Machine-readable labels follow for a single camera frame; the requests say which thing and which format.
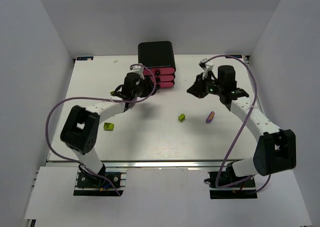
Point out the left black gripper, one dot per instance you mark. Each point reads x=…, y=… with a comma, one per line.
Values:
x=145, y=86

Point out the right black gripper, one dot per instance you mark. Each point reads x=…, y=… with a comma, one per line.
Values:
x=200, y=86

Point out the pink drawer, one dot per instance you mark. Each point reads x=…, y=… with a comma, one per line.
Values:
x=159, y=70
x=165, y=84
x=164, y=78

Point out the lime small lego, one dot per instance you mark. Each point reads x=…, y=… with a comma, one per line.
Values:
x=181, y=117

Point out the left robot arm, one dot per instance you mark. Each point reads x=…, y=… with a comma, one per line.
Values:
x=80, y=130

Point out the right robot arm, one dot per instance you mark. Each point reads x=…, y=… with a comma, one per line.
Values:
x=276, y=148

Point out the purple lego with orange print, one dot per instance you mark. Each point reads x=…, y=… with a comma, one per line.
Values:
x=210, y=117

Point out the black drawer cabinet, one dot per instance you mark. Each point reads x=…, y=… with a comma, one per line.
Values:
x=156, y=54

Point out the right blue label sticker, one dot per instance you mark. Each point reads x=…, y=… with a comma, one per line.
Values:
x=238, y=56

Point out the blue label sticker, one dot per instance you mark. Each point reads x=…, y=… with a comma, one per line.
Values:
x=84, y=58
x=238, y=56

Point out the left blue label sticker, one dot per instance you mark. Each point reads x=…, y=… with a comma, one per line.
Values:
x=84, y=58

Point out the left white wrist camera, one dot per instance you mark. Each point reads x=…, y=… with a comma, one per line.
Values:
x=137, y=69

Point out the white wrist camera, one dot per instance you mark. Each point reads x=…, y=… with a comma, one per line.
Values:
x=207, y=66
x=137, y=69

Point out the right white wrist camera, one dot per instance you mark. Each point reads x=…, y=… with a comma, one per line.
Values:
x=207, y=66

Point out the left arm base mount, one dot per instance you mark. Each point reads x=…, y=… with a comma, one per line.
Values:
x=88, y=185

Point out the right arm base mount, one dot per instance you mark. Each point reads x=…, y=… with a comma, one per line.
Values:
x=231, y=187

